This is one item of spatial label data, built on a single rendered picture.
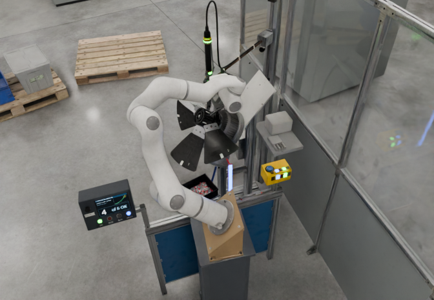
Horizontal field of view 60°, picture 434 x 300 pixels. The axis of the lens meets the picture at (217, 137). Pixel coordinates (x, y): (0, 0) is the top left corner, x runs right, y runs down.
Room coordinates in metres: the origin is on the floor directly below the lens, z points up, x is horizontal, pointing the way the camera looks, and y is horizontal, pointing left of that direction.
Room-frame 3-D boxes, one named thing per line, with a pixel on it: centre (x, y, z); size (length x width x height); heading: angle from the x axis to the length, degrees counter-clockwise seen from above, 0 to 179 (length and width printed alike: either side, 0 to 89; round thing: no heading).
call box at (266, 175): (1.55, -0.36, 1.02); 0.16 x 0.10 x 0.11; 108
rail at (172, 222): (1.43, 0.02, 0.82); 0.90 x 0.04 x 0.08; 108
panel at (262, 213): (1.43, 0.02, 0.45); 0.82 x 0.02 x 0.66; 108
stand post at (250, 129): (2.03, -0.24, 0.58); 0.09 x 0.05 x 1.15; 18
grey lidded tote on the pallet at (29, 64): (4.02, 2.27, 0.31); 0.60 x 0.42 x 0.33; 34
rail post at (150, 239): (1.30, 0.43, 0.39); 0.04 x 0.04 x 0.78; 18
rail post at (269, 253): (1.56, -0.39, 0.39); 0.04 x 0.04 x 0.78; 18
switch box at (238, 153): (2.12, -0.22, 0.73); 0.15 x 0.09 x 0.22; 108
